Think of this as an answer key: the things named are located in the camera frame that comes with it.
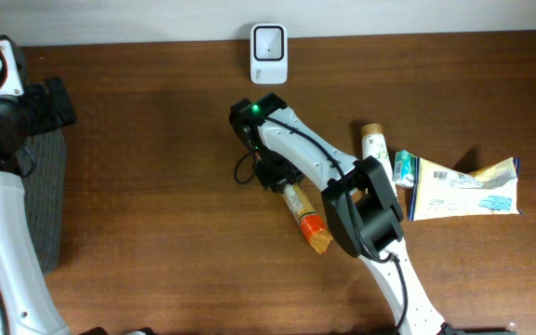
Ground grey mesh basket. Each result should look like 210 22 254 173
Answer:
17 129 67 275

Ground orange pasta package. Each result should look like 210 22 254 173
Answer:
283 184 333 254

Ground green tissue pack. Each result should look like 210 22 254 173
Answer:
392 150 417 188

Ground white tube brown cap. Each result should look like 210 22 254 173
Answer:
360 123 396 193

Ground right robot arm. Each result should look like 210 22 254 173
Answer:
229 93 453 335

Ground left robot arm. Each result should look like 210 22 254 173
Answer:
0 77 77 334

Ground white barcode scanner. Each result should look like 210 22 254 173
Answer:
249 23 288 85

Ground yellow white wipes bag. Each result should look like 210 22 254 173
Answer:
408 157 520 221

